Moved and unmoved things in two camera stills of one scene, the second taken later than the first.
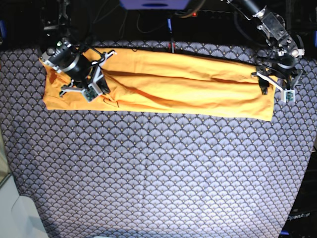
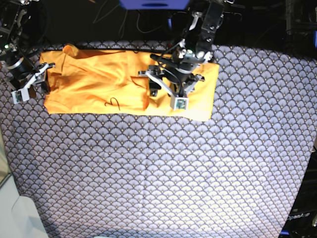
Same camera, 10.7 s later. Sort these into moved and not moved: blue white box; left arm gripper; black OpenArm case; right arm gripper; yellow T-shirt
Moved: yellow T-shirt; right arm gripper; left arm gripper
Not moved: blue white box; black OpenArm case
